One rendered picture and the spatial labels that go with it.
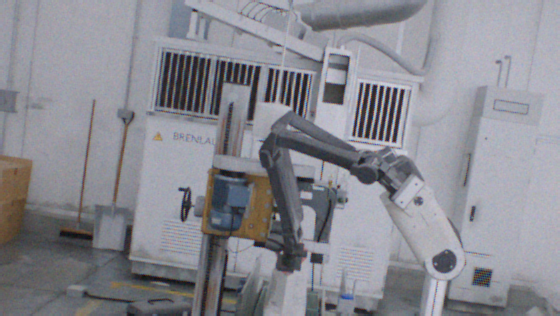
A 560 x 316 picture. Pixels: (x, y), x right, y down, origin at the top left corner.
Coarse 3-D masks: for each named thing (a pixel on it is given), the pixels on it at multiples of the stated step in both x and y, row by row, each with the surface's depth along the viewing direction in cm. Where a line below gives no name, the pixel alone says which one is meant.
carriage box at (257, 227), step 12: (252, 180) 351; (264, 180) 351; (264, 192) 352; (204, 204) 352; (264, 204) 353; (204, 216) 353; (252, 216) 353; (264, 216) 353; (204, 228) 354; (240, 228) 354; (252, 228) 354; (264, 228) 354; (264, 240) 355
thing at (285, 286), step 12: (288, 276) 309; (276, 288) 324; (288, 288) 314; (276, 300) 321; (288, 300) 318; (300, 300) 341; (264, 312) 320; (276, 312) 313; (288, 312) 316; (300, 312) 329
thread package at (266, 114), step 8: (264, 104) 328; (272, 104) 329; (256, 112) 333; (264, 112) 328; (272, 112) 327; (280, 112) 328; (256, 120) 332; (264, 120) 328; (272, 120) 328; (256, 128) 331; (264, 128) 329; (288, 128) 334; (264, 136) 329
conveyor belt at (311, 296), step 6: (264, 288) 526; (264, 294) 509; (306, 294) 528; (312, 294) 530; (306, 300) 512; (312, 300) 513; (258, 306) 477; (306, 306) 497; (312, 306) 498; (258, 312) 464; (306, 312) 481; (312, 312) 483
